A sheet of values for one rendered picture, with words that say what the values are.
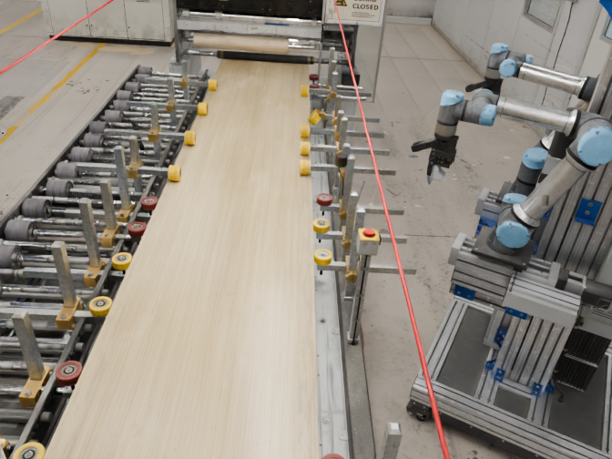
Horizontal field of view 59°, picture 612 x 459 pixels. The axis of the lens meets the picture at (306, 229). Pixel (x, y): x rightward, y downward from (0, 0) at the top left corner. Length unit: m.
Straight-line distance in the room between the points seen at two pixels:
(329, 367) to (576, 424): 1.27
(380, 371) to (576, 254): 1.24
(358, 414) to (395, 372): 1.15
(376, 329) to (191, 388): 1.77
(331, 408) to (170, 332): 0.65
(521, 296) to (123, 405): 1.50
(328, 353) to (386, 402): 0.77
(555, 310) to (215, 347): 1.29
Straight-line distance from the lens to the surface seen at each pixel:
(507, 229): 2.12
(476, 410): 2.80
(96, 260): 2.42
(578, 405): 3.05
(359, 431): 1.97
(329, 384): 2.19
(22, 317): 1.86
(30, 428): 1.90
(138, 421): 1.75
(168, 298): 2.12
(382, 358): 3.19
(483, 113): 1.98
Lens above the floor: 2.27
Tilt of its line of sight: 33 degrees down
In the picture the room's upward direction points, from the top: 4 degrees clockwise
